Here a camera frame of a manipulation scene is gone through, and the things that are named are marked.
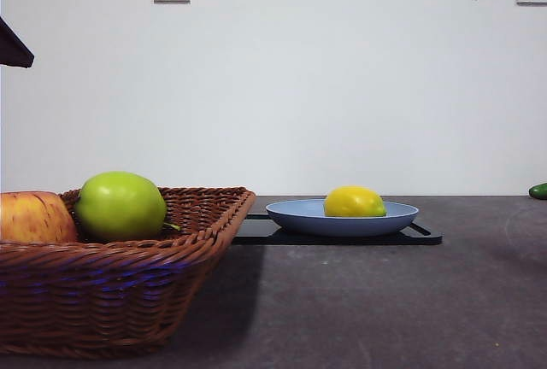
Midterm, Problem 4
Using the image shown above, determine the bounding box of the black rectangular tray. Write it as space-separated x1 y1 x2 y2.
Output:
232 214 444 246

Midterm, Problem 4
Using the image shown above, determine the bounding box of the brown wicker basket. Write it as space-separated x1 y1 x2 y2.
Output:
0 186 257 360

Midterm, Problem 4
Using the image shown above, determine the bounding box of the green apple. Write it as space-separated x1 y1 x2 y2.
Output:
74 171 181 243

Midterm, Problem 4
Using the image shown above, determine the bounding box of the yellow lemon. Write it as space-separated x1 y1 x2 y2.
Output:
323 185 388 219

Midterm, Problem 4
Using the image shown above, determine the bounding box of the blue round plate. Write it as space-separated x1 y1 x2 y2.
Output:
265 198 420 238

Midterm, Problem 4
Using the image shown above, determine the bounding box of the red yellow apple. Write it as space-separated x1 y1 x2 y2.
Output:
0 190 79 244

